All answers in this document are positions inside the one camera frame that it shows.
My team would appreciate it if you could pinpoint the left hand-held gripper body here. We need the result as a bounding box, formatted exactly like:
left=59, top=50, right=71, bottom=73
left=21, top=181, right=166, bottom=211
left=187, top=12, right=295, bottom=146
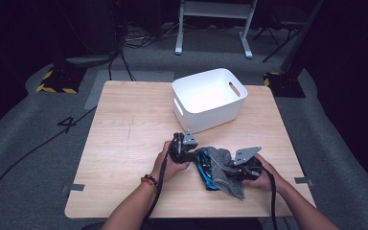
left=168, top=128, right=199, bottom=165

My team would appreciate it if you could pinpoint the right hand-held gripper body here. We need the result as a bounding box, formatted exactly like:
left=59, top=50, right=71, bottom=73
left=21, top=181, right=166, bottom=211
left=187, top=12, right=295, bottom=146
left=233, top=146, right=265, bottom=181

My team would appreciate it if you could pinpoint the grey cloth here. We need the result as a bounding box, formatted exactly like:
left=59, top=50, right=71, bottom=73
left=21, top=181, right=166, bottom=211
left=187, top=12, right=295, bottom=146
left=205, top=146, right=247, bottom=201

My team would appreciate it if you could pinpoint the blue toy car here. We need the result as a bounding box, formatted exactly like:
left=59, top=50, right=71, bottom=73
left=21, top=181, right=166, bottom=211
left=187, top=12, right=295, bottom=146
left=195, top=147, right=221, bottom=192

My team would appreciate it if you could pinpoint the person's right hand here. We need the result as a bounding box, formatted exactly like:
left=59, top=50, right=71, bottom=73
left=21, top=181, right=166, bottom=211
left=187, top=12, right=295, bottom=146
left=243, top=153, right=287, bottom=194

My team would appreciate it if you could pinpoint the person's left hand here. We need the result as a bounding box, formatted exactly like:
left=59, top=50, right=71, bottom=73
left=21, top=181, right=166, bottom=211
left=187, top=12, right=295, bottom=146
left=151, top=141, right=191, bottom=183

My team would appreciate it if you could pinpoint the grey tape strip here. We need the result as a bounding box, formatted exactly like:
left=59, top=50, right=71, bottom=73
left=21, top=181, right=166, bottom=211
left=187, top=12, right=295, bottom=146
left=293, top=176, right=314, bottom=187
left=61, top=183, right=86, bottom=194

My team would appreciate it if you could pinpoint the white plastic storage bin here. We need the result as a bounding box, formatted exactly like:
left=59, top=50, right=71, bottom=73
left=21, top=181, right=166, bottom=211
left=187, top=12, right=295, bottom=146
left=172, top=67, right=249, bottom=135

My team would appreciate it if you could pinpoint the black yellow striped base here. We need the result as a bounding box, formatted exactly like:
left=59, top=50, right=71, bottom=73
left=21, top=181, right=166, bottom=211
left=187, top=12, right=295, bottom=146
left=263, top=71, right=307, bottom=99
left=35, top=64, right=87, bottom=95

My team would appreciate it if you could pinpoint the black tripod stand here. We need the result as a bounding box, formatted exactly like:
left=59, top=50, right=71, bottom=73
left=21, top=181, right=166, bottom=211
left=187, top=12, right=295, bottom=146
left=252, top=18, right=305, bottom=63

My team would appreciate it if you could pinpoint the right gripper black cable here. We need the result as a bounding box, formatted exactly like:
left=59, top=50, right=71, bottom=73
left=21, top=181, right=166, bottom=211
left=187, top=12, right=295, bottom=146
left=261, top=167, right=280, bottom=230

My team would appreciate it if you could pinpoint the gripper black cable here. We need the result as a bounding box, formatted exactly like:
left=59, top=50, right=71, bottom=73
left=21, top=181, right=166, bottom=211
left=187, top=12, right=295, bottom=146
left=261, top=167, right=280, bottom=230
left=143, top=155, right=171, bottom=225

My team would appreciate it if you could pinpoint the black bead bracelet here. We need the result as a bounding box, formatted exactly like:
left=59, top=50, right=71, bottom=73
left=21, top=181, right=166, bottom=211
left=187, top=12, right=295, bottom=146
left=143, top=173, right=159, bottom=188

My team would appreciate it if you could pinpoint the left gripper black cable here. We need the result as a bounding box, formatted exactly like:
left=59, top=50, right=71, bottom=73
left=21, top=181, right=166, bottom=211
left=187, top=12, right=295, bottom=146
left=143, top=155, right=171, bottom=225

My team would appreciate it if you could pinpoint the red string bracelet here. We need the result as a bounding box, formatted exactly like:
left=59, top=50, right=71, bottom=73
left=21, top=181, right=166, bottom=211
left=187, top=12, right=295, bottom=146
left=140, top=177, right=157, bottom=195

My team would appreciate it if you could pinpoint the bundle of floor cables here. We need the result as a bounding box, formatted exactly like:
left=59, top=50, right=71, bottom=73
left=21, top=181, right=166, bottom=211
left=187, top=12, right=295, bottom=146
left=108, top=23, right=180, bottom=82

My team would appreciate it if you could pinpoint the white metal stand frame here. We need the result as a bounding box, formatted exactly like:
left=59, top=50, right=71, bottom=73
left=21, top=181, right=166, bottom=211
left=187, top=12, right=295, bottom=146
left=174, top=0, right=259, bottom=59

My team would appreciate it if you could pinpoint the long black floor cable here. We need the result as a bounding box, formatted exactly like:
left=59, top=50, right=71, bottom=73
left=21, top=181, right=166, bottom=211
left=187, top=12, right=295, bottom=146
left=0, top=104, right=98, bottom=219

